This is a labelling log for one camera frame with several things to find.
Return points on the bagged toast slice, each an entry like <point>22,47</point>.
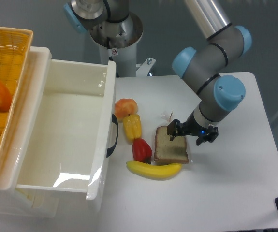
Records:
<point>166,151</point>

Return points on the red bell pepper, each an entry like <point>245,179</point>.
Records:
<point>141,151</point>

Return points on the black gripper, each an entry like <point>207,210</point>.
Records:
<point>204,132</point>

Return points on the white plastic drawer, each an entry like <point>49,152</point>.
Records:
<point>68,144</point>

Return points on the yellow wicker basket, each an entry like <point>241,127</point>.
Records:
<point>14,49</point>

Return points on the yellow banana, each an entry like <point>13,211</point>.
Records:
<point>154,171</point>

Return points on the white drawer cabinet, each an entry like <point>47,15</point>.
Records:
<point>15,200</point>

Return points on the metal mounting bracket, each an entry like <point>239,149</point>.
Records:
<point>145,69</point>

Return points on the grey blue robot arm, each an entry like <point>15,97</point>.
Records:
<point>219,94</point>

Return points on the black drawer handle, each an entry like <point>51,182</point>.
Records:
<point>114,133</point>

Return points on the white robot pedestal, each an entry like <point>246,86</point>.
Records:
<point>118,42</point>

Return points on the yellow bell pepper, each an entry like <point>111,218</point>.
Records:
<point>132,127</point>

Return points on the orange peach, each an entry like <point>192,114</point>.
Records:
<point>125,107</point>

